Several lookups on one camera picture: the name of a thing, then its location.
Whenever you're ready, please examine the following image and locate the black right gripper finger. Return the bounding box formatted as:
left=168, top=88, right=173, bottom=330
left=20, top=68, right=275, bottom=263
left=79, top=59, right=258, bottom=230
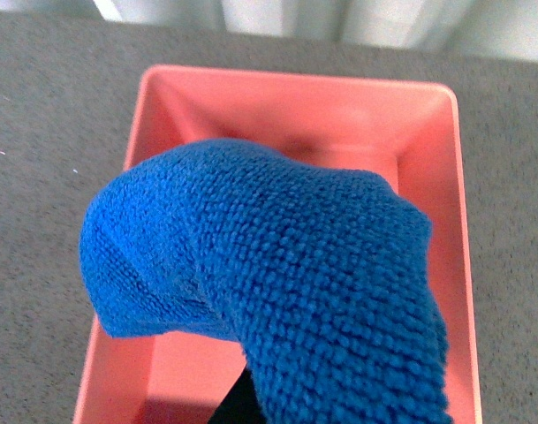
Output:
left=208, top=368, right=266, bottom=424

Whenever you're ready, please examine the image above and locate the pink plastic bin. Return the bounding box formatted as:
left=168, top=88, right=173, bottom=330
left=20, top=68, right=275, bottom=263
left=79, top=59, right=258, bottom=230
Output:
left=73, top=65, right=482, bottom=423

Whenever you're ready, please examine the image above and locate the blue microfiber cloth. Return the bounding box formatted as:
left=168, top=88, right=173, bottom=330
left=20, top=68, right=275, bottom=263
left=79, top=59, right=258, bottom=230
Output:
left=79, top=139, right=451, bottom=423

